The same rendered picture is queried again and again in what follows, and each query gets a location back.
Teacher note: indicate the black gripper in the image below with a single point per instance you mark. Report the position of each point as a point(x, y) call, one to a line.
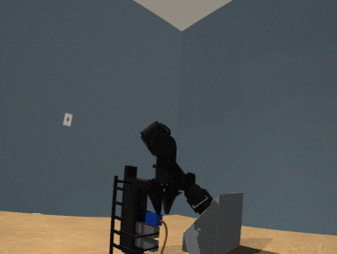
point(154, 188)

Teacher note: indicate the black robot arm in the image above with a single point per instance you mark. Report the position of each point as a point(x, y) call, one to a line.
point(157, 139)

